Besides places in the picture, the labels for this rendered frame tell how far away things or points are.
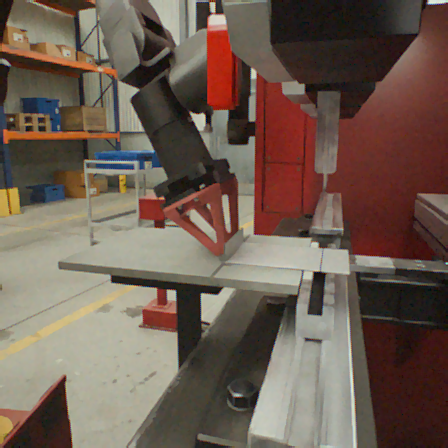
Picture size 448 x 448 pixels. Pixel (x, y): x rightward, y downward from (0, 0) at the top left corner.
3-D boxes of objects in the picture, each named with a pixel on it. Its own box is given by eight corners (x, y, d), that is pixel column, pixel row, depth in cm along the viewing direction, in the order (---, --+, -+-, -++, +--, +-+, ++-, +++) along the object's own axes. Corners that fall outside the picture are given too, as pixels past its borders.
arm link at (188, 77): (158, 66, 52) (108, 40, 45) (226, 13, 47) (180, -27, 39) (182, 145, 50) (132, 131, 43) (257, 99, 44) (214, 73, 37)
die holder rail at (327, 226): (319, 222, 123) (320, 192, 121) (338, 223, 121) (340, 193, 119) (307, 274, 76) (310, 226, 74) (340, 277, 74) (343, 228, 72)
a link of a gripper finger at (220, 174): (262, 228, 50) (230, 161, 50) (250, 241, 43) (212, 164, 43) (217, 248, 52) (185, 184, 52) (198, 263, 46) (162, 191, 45)
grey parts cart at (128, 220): (143, 237, 457) (140, 155, 437) (192, 244, 430) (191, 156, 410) (88, 258, 378) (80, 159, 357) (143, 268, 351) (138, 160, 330)
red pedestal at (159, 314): (152, 313, 260) (146, 188, 242) (187, 318, 253) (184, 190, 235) (137, 327, 241) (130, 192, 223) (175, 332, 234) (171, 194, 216)
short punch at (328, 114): (318, 182, 47) (322, 101, 45) (335, 183, 47) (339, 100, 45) (313, 193, 38) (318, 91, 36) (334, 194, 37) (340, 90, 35)
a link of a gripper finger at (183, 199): (258, 232, 48) (224, 162, 47) (244, 247, 41) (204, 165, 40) (210, 253, 50) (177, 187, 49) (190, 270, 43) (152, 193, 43)
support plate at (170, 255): (135, 233, 60) (135, 226, 60) (310, 245, 53) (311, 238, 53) (58, 269, 43) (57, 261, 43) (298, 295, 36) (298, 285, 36)
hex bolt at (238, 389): (231, 390, 36) (231, 375, 36) (260, 395, 35) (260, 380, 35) (223, 408, 34) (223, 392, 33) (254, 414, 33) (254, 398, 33)
